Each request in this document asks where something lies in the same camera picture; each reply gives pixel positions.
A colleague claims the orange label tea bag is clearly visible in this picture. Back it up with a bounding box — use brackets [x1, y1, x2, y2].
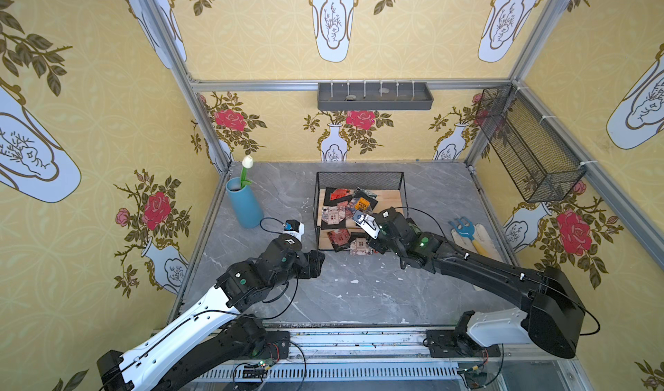
[349, 188, 379, 213]

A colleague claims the white tulip flower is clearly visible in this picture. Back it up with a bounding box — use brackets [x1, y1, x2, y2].
[240, 155, 254, 190]

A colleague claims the black wire mesh shelf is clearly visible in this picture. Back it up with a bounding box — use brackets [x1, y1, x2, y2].
[314, 171, 407, 256]

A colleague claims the blue vase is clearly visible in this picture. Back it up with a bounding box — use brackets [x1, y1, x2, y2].
[226, 178, 264, 228]

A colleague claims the pink label black tea bag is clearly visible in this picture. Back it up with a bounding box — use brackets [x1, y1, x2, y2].
[320, 206, 347, 229]

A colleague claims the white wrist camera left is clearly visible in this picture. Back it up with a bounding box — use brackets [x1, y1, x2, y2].
[283, 220, 305, 241]

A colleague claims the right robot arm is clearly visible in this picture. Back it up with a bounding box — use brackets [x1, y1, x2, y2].
[354, 208, 589, 359]

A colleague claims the black wire wall basket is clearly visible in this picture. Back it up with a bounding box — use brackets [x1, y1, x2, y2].
[476, 86, 586, 202]

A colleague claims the grey wall rack tray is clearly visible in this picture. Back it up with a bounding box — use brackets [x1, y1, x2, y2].
[316, 81, 434, 112]

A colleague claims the red label tea bag upper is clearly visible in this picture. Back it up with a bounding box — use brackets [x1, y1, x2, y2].
[323, 187, 354, 207]

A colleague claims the blue garden hand rake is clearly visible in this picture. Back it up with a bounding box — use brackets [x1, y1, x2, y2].
[448, 216, 489, 257]

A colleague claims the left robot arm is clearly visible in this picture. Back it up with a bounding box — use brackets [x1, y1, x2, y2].
[98, 234, 325, 390]

